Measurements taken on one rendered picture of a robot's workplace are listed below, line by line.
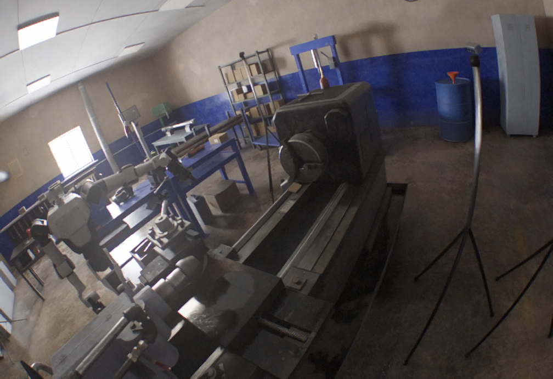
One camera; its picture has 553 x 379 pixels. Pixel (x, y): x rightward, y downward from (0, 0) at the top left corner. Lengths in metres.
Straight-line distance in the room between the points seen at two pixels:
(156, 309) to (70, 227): 0.89
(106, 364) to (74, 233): 0.93
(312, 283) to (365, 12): 4.25
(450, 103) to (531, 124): 1.50
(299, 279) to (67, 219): 1.24
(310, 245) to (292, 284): 0.26
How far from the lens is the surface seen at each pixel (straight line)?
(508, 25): 4.15
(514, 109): 4.30
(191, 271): 0.82
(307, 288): 0.91
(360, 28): 4.58
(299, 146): 1.22
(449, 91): 3.82
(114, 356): 0.79
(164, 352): 0.76
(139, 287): 1.07
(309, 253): 1.08
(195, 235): 1.01
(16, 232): 4.97
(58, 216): 1.53
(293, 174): 1.27
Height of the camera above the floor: 1.59
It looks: 24 degrees down
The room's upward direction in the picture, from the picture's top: 18 degrees counter-clockwise
